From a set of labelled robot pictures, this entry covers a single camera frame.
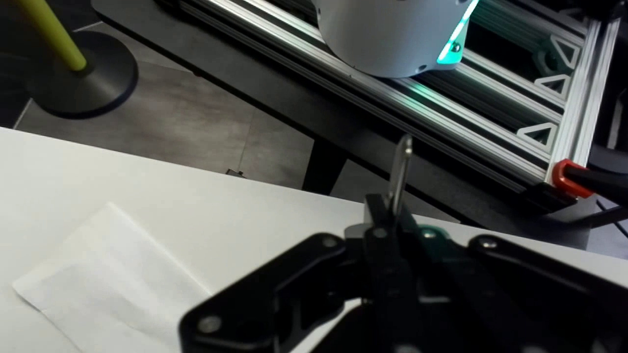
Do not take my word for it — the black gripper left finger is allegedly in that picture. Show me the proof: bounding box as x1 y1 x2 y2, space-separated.
179 194 425 353

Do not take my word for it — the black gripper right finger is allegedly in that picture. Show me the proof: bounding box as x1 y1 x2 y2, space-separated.
395 203 628 353

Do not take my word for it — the black clamp with orange grip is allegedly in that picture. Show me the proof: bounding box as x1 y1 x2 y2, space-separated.
550 156 628 205

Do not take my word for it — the white paper napkin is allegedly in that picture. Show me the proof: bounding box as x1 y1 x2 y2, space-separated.
13 199 213 353

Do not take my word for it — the yellow pole with black base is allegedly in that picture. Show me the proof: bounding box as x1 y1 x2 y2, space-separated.
13 0 142 121

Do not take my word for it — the thin black cable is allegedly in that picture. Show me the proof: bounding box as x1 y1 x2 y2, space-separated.
568 196 628 231

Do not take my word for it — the aluminium profile frame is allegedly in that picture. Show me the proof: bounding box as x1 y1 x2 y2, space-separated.
156 0 625 192

